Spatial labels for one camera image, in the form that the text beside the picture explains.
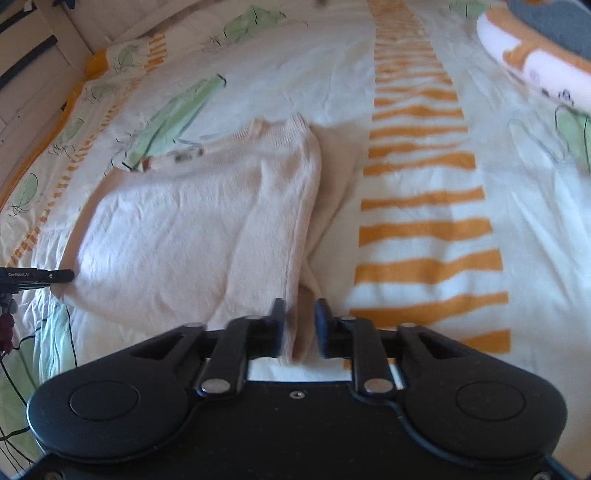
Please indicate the orange white plush pillow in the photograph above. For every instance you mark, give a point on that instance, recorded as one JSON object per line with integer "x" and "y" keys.
{"x": 531, "y": 50}

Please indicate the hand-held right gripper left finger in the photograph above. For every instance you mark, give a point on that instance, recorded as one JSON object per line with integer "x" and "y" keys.
{"x": 278, "y": 323}

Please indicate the grey cloth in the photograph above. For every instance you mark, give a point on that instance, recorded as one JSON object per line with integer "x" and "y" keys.
{"x": 554, "y": 23}

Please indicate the white bed frame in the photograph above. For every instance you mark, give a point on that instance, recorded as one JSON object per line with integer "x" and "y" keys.
{"x": 55, "y": 50}

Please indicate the beige knit sweater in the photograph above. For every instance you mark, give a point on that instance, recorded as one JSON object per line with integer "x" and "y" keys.
{"x": 184, "y": 221}

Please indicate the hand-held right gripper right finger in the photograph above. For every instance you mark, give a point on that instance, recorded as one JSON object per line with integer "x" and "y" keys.
{"x": 322, "y": 327}

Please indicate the leaf print bed blanket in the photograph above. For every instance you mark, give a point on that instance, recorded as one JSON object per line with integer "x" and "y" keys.
{"x": 438, "y": 152}

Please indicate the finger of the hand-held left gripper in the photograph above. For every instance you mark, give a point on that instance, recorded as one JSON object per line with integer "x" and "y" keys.
{"x": 46, "y": 276}

